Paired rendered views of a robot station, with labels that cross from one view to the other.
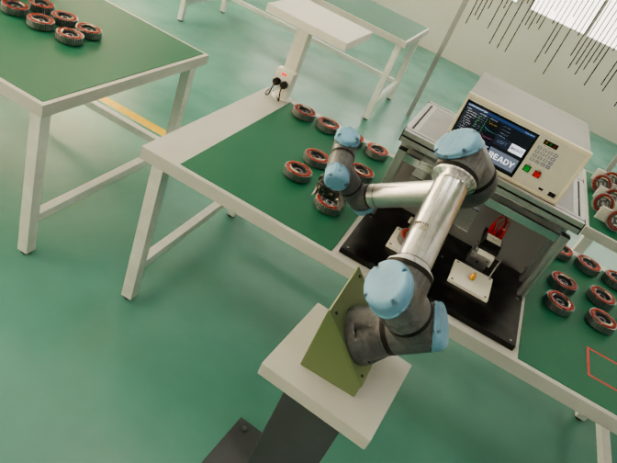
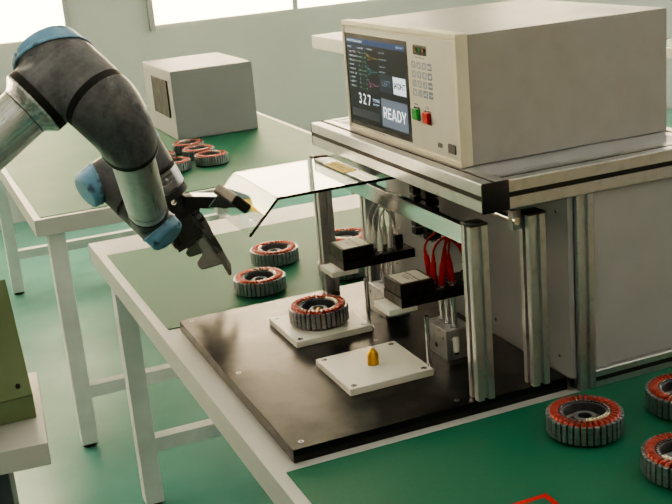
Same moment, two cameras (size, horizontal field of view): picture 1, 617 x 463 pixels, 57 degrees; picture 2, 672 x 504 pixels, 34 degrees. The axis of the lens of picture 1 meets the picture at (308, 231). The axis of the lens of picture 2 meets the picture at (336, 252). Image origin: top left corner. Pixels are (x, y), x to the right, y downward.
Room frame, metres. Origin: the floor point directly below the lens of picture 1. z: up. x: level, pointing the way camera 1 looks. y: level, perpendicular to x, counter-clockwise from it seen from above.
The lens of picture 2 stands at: (0.81, -2.03, 1.50)
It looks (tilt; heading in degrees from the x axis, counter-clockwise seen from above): 17 degrees down; 59
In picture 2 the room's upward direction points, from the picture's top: 5 degrees counter-clockwise
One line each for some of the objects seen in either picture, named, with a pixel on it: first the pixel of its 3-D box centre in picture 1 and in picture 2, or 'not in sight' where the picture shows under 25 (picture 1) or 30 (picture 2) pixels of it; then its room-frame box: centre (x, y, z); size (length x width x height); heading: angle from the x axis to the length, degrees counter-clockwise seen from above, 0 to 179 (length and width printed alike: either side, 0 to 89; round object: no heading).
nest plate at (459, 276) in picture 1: (470, 279); (373, 366); (1.74, -0.59, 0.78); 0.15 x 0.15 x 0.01; 80
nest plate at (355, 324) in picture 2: (409, 245); (319, 324); (1.78, -0.35, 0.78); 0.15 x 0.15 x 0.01; 80
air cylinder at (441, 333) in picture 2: (478, 256); (449, 336); (1.88, -0.62, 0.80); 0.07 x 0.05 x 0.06; 80
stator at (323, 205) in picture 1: (329, 203); (259, 282); (1.84, -0.03, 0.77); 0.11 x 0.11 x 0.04
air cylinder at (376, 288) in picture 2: not in sight; (388, 297); (1.93, -0.38, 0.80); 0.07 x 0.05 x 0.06; 80
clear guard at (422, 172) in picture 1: (446, 187); (312, 190); (1.79, -0.36, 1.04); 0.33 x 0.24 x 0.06; 170
